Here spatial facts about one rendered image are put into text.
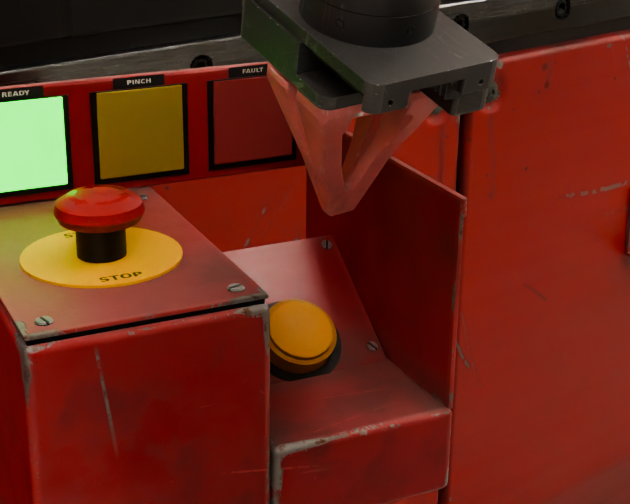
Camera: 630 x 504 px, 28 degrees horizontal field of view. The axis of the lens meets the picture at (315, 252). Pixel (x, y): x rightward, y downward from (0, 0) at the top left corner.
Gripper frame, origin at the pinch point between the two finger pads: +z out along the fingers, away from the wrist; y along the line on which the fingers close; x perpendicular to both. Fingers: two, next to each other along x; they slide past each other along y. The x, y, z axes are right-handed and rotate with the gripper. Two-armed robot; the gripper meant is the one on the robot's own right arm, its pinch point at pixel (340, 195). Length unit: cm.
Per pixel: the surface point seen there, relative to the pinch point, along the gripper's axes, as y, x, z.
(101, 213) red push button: 2.4, 10.8, -0.4
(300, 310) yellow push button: 1.2, 0.5, 7.6
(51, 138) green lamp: 12.0, 9.0, 1.8
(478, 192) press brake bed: 24.1, -33.2, 24.2
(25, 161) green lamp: 11.9, 10.5, 2.7
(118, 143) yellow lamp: 11.3, 5.7, 2.5
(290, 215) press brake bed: 23.0, -13.8, 20.2
